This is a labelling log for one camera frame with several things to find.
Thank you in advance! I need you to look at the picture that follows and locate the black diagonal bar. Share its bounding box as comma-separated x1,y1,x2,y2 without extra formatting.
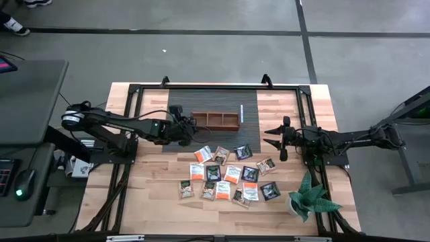
44,125,92,163

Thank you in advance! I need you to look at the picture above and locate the grey desk with keyboard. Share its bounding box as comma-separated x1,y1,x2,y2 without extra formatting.
0,142,56,229

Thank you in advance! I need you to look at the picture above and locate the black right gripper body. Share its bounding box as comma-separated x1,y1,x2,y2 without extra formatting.
279,116,305,162

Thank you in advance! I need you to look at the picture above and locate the brown peach tea packet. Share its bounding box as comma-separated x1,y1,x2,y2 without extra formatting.
200,180,217,202
255,157,277,176
231,188,251,208
212,146,231,166
178,179,195,200

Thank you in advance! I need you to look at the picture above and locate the black metal table frame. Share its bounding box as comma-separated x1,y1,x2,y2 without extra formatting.
76,83,362,242

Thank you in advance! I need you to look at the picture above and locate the orange white tea packet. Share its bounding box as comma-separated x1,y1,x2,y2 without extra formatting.
193,145,214,165
223,165,243,185
242,181,260,202
189,163,206,182
215,180,232,201

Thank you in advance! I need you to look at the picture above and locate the person's shoe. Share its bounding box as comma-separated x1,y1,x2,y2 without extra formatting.
2,16,31,37
24,0,53,9

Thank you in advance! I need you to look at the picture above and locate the silver metal bracket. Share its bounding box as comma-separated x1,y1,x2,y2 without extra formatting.
294,236,333,242
106,235,146,242

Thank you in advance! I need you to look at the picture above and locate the black metal desk frame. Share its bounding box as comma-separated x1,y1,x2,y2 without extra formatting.
370,85,430,196

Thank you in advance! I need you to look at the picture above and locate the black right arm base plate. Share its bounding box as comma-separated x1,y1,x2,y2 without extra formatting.
300,139,350,167

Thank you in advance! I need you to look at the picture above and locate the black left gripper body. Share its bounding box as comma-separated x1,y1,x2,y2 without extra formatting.
167,105,190,147

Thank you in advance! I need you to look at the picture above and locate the dark purple tea packet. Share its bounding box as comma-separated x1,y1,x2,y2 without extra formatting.
206,164,222,183
241,165,260,184
233,144,254,161
259,181,282,202

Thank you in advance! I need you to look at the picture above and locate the wooden three-compartment tray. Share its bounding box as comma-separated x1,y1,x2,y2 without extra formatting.
190,112,241,132

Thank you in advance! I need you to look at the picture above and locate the grey woven placemat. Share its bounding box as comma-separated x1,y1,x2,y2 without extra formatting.
162,88,262,154

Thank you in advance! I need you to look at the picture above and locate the green artificial plant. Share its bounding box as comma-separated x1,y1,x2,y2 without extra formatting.
288,170,343,223

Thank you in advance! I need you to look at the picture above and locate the black lit computer mouse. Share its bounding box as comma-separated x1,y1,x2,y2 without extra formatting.
13,168,36,202

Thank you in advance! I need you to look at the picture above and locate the white plant pot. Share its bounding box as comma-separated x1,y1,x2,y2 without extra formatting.
284,196,303,218

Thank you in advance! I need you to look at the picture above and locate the large grey desk top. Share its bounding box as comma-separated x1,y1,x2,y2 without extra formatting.
0,59,70,146

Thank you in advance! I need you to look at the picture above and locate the black floor cable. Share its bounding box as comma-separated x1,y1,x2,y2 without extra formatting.
58,92,73,107

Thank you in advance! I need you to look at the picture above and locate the black backlit keyboard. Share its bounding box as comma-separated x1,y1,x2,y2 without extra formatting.
0,159,17,198

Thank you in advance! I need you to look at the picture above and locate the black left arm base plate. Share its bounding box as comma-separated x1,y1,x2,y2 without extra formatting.
89,136,139,165

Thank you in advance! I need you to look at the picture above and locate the screen with pink display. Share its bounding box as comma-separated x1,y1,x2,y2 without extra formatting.
0,55,19,75

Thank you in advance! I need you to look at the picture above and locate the white printed box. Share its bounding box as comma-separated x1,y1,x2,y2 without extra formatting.
71,157,95,179

